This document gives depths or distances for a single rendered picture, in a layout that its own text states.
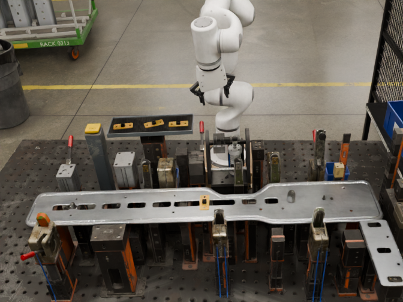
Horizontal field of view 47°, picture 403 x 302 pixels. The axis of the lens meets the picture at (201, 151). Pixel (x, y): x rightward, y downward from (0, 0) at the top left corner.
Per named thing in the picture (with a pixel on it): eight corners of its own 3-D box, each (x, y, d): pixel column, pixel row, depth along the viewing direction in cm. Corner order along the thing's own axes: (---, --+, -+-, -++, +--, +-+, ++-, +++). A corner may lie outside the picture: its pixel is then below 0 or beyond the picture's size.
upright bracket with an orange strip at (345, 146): (330, 224, 208) (343, 134, 178) (330, 222, 209) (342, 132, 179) (337, 224, 208) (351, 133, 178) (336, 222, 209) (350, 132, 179)
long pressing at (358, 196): (20, 232, 177) (19, 229, 176) (38, 193, 195) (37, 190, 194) (385, 221, 169) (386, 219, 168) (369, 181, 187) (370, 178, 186)
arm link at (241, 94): (217, 117, 231) (216, 75, 217) (253, 120, 228) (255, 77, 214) (213, 131, 222) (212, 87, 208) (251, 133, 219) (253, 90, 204)
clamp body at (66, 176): (71, 238, 212) (51, 178, 191) (77, 220, 221) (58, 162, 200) (92, 237, 212) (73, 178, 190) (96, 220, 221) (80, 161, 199)
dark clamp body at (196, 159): (190, 231, 211) (183, 166, 188) (191, 211, 221) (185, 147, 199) (213, 230, 210) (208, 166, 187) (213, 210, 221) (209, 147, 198)
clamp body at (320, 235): (302, 304, 176) (309, 243, 156) (297, 279, 186) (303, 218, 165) (326, 304, 176) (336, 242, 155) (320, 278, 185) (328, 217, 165)
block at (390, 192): (381, 262, 190) (394, 209, 172) (373, 239, 199) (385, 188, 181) (388, 262, 189) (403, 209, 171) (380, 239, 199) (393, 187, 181)
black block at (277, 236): (267, 296, 180) (268, 246, 163) (264, 274, 189) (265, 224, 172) (288, 296, 180) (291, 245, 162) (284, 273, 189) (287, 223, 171)
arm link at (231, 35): (250, 11, 169) (240, 59, 148) (207, 11, 172) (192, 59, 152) (249, -13, 162) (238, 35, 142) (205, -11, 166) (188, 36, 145)
